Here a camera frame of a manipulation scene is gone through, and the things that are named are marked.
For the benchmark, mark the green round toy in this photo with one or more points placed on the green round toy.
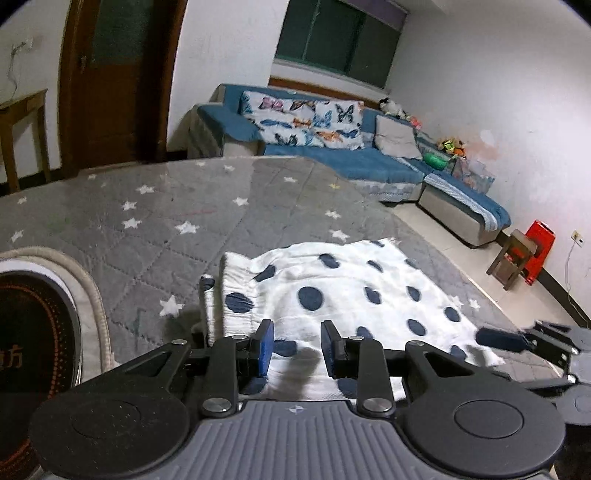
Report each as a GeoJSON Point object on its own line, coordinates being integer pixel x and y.
{"type": "Point", "coordinates": [436, 160]}

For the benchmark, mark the butterfly print pillow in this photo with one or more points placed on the butterfly print pillow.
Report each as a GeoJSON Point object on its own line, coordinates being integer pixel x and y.
{"type": "Point", "coordinates": [277, 120]}
{"type": "Point", "coordinates": [339, 120]}

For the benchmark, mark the brown wooden door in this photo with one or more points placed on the brown wooden door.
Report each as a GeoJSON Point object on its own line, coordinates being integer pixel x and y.
{"type": "Point", "coordinates": [115, 101]}

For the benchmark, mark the white polka dot pants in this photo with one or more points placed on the white polka dot pants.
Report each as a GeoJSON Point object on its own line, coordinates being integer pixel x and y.
{"type": "Point", "coordinates": [351, 281]}

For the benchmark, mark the round built-in induction cooker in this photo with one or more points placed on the round built-in induction cooker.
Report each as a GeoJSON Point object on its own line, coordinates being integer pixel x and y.
{"type": "Point", "coordinates": [32, 332]}

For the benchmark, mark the red plastic stool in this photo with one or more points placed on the red plastic stool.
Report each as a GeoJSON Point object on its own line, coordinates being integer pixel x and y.
{"type": "Point", "coordinates": [540, 235]}

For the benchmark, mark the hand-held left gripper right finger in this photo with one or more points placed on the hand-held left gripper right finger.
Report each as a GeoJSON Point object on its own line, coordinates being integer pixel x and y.
{"type": "Point", "coordinates": [328, 350]}

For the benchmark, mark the clear plastic bag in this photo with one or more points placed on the clear plastic bag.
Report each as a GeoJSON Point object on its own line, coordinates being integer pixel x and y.
{"type": "Point", "coordinates": [475, 175]}

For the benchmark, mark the grey star quilted table cover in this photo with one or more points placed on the grey star quilted table cover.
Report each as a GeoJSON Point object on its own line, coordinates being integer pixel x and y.
{"type": "Point", "coordinates": [161, 217]}

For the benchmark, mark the small wooden stool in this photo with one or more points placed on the small wooden stool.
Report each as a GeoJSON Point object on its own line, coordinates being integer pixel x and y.
{"type": "Point", "coordinates": [517, 240]}

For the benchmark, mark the green framed window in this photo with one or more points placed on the green framed window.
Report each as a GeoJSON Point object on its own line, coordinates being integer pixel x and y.
{"type": "Point", "coordinates": [332, 32]}

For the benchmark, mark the blue sofa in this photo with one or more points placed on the blue sofa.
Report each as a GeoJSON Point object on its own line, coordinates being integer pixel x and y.
{"type": "Point", "coordinates": [351, 159]}

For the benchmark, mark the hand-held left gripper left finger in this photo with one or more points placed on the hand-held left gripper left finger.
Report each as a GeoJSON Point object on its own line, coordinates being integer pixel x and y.
{"type": "Point", "coordinates": [266, 350]}

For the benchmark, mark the grey cushion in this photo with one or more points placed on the grey cushion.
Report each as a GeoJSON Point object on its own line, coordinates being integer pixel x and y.
{"type": "Point", "coordinates": [397, 138]}

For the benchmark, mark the orange plush toy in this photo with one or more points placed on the orange plush toy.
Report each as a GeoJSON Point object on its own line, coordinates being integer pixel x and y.
{"type": "Point", "coordinates": [414, 122]}

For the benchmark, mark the colourful plush toys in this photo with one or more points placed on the colourful plush toys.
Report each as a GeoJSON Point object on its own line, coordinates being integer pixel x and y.
{"type": "Point", "coordinates": [451, 146]}

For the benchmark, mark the wooden side table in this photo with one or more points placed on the wooden side table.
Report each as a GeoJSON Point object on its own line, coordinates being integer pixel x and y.
{"type": "Point", "coordinates": [23, 101]}

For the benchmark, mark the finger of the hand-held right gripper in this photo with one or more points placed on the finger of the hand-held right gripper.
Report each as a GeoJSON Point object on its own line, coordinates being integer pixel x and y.
{"type": "Point", "coordinates": [568, 332]}
{"type": "Point", "coordinates": [501, 339]}

